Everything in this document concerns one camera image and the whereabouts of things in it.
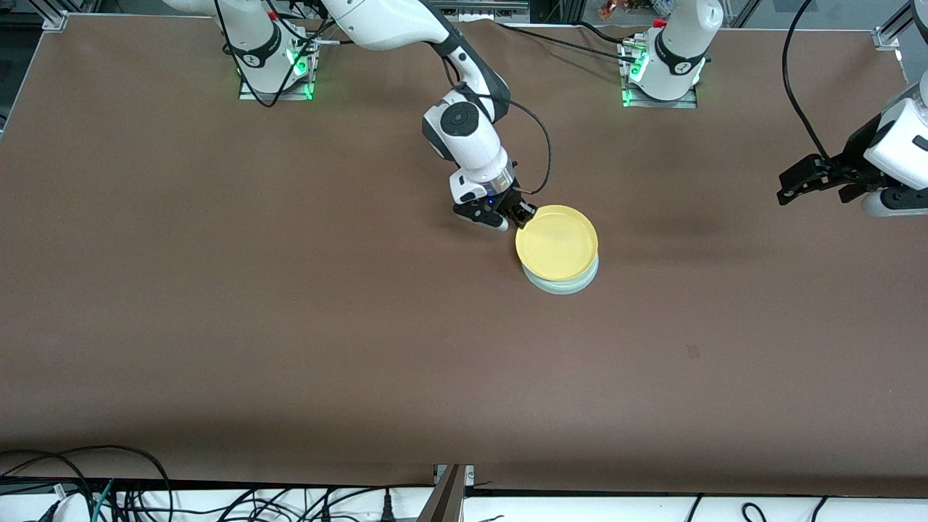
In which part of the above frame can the yellow round plate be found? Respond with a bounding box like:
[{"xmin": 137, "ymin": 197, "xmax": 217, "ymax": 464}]
[{"xmin": 515, "ymin": 204, "xmax": 600, "ymax": 283}]

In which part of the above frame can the pale green round plate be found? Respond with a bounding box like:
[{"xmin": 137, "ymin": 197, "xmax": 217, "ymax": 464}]
[{"xmin": 521, "ymin": 252, "xmax": 601, "ymax": 297}]

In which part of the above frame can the aluminium corner profile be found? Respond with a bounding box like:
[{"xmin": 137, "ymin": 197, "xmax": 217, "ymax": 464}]
[{"xmin": 872, "ymin": 4, "xmax": 911, "ymax": 51}]

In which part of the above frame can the brown table cover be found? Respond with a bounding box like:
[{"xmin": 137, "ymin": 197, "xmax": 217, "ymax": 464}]
[{"xmin": 0, "ymin": 11, "xmax": 928, "ymax": 498}]

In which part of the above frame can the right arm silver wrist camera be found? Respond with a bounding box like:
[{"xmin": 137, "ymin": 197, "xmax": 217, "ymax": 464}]
[{"xmin": 454, "ymin": 200, "xmax": 510, "ymax": 233}]

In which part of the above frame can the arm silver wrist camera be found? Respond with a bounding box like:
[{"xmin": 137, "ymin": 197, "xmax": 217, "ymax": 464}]
[
  {"xmin": 454, "ymin": 200, "xmax": 510, "ymax": 233},
  {"xmin": 840, "ymin": 184, "xmax": 928, "ymax": 219}
]

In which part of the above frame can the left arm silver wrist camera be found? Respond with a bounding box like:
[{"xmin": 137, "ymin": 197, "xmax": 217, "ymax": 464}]
[{"xmin": 840, "ymin": 184, "xmax": 928, "ymax": 219}]

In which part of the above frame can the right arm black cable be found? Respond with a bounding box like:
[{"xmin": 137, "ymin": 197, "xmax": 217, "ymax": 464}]
[{"xmin": 214, "ymin": 0, "xmax": 552, "ymax": 196}]

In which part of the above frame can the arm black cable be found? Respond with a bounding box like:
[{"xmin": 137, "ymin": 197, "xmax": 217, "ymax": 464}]
[
  {"xmin": 781, "ymin": 0, "xmax": 833, "ymax": 162},
  {"xmin": 214, "ymin": 0, "xmax": 552, "ymax": 196}
]

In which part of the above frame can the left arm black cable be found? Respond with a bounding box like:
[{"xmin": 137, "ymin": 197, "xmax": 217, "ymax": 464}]
[{"xmin": 781, "ymin": 0, "xmax": 833, "ymax": 162}]

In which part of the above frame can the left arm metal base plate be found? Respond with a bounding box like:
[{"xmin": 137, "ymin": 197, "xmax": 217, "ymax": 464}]
[{"xmin": 621, "ymin": 42, "xmax": 699, "ymax": 109}]

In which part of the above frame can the long black base cable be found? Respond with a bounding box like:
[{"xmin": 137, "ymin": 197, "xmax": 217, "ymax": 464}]
[{"xmin": 495, "ymin": 20, "xmax": 642, "ymax": 66}]

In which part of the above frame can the aluminium background rail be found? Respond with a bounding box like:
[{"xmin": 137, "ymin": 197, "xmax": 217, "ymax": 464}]
[{"xmin": 423, "ymin": 0, "xmax": 531, "ymax": 22}]

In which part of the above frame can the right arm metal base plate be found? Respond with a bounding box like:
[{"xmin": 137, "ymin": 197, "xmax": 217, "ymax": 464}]
[{"xmin": 239, "ymin": 35, "xmax": 315, "ymax": 102}]

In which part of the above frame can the aluminium frame beam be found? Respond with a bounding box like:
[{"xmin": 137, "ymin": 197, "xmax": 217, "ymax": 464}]
[{"xmin": 416, "ymin": 464, "xmax": 476, "ymax": 522}]

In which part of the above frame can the large arched black cable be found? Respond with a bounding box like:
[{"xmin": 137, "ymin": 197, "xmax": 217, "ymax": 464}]
[{"xmin": 0, "ymin": 444, "xmax": 174, "ymax": 522}]

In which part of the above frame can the small arched black cable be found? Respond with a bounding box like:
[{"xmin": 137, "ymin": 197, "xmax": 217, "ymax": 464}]
[{"xmin": 0, "ymin": 449, "xmax": 95, "ymax": 522}]

